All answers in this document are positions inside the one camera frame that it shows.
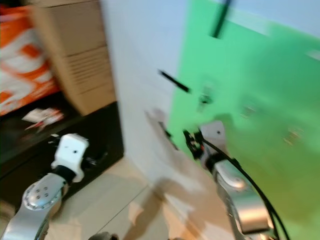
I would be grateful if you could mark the tall brown cardboard box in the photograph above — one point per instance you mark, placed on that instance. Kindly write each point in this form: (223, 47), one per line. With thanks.
(80, 55)

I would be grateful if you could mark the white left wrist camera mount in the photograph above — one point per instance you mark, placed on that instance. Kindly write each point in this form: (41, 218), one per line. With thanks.
(71, 155)

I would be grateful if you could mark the dark robot foot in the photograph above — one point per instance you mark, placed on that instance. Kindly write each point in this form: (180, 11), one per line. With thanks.
(102, 236)

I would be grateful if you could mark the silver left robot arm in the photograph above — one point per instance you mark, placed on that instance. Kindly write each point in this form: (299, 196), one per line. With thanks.
(37, 200)

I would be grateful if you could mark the black glass table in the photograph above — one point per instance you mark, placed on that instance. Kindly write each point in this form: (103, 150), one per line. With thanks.
(30, 150)

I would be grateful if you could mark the green wall sheet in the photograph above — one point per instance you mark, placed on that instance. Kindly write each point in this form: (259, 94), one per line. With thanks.
(255, 125)

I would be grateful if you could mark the white paper tag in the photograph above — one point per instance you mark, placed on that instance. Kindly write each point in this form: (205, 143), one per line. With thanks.
(42, 118)

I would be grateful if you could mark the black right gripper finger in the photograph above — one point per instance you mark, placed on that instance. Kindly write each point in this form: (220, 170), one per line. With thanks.
(187, 135)
(192, 149)

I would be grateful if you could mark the black wall strip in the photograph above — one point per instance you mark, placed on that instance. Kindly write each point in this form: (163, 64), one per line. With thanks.
(222, 19)

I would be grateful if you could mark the black wall peg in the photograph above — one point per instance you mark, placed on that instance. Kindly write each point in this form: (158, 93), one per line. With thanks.
(174, 81)

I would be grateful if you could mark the small metal wall hook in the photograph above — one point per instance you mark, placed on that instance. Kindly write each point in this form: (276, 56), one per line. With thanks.
(248, 107)
(205, 96)

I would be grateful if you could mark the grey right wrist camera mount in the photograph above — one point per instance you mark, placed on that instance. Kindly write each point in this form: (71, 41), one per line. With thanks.
(213, 135)

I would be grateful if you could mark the orange white shopping bag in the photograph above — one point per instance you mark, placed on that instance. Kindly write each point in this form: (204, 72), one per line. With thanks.
(25, 65)

